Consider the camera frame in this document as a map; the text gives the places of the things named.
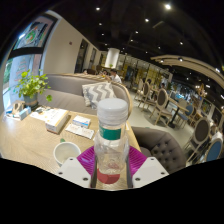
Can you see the small wooden table holder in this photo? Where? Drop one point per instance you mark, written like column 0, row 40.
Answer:
column 19, row 109

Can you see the curved grey sofa bench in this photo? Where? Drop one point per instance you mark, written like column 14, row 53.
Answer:
column 63, row 88

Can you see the green potted plant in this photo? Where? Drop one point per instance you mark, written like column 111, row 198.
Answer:
column 31, row 85

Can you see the wooden café table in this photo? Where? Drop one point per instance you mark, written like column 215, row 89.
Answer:
column 178, row 106

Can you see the grey white chevron cushion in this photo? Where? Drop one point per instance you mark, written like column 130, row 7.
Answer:
column 98, row 93

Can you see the person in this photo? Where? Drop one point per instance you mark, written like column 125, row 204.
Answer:
column 104, row 74
column 115, row 77

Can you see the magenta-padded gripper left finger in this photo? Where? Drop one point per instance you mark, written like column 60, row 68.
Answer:
column 74, row 172

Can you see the group of ceiling lights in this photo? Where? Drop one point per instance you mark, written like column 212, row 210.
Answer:
column 167, row 6

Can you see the clear plastic water bottle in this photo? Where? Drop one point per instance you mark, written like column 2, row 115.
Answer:
column 111, row 146

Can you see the white printed leaflet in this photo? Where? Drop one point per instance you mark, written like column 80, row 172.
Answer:
column 80, row 131

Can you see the framed colourful wall poster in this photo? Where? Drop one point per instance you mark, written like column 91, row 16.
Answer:
column 35, row 33

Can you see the pale ceramic mug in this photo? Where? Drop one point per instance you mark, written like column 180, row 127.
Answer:
column 66, row 151

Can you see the white tissue box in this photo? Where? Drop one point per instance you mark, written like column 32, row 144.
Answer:
column 53, row 118

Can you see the grey tufted armchair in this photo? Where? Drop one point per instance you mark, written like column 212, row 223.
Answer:
column 160, row 146

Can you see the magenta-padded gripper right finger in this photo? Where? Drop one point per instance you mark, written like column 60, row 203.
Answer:
column 150, row 171

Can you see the small blue white pack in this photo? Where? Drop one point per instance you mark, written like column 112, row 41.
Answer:
column 81, row 121

